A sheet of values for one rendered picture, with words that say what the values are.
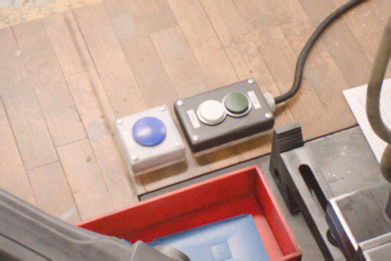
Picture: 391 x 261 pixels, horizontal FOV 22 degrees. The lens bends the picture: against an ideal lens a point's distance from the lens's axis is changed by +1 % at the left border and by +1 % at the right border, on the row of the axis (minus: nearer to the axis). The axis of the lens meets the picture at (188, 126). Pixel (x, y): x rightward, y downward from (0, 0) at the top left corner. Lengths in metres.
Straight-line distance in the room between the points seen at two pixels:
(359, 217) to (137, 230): 0.33
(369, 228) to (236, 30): 0.49
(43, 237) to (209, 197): 0.45
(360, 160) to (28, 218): 0.58
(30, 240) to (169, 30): 0.65
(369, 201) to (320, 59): 0.42
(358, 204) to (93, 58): 0.50
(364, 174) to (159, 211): 0.25
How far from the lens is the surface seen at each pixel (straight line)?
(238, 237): 1.13
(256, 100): 1.20
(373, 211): 0.89
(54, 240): 0.71
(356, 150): 1.21
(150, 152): 1.16
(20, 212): 0.71
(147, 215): 1.11
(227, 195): 1.14
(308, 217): 1.09
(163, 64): 1.27
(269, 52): 1.29
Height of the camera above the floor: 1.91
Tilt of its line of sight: 56 degrees down
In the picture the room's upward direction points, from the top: straight up
